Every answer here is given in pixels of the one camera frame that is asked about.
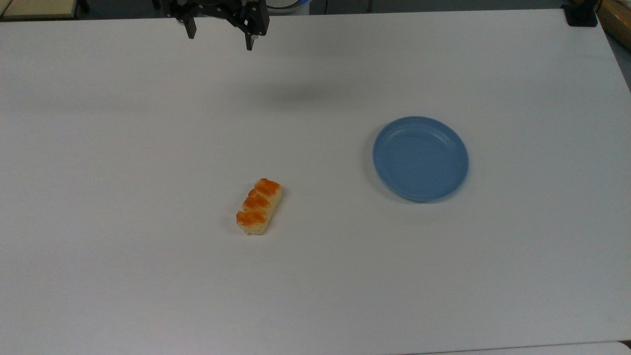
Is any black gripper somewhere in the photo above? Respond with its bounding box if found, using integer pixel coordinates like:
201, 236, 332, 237
163, 0, 271, 51

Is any orange glazed bread roll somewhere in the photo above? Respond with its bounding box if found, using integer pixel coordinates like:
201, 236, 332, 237
236, 178, 283, 236

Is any blue round plate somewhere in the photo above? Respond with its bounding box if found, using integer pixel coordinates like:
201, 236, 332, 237
372, 116, 469, 203

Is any beige wooden board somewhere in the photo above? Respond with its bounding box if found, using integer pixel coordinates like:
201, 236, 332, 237
0, 0, 80, 21

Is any black clamp base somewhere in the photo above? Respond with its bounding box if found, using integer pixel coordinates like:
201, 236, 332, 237
563, 0, 598, 27

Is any tan cardboard box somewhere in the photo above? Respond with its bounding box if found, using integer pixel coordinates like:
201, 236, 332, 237
597, 0, 631, 51

